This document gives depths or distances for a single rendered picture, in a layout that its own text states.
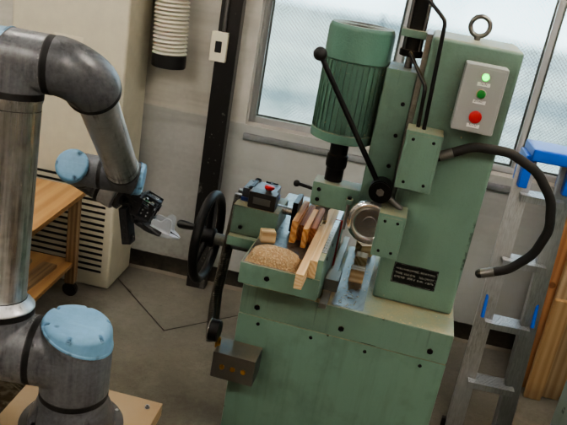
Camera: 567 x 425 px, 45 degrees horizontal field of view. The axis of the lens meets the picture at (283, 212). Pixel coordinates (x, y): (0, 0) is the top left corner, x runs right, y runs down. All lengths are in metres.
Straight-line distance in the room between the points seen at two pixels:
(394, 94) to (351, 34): 0.19
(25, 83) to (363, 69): 0.84
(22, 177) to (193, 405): 1.50
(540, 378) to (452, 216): 1.55
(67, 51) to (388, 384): 1.19
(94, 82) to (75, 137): 1.85
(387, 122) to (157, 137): 1.77
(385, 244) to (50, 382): 0.86
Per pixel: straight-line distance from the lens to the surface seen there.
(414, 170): 1.74
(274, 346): 1.96
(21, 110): 1.43
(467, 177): 1.83
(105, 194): 2.02
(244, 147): 3.30
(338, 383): 1.98
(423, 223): 1.87
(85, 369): 1.53
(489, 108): 1.73
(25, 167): 1.46
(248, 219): 1.98
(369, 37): 1.80
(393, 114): 1.83
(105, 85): 1.41
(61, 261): 3.30
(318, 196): 1.95
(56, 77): 1.38
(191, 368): 2.94
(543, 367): 3.26
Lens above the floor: 1.66
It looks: 21 degrees down
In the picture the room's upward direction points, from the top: 10 degrees clockwise
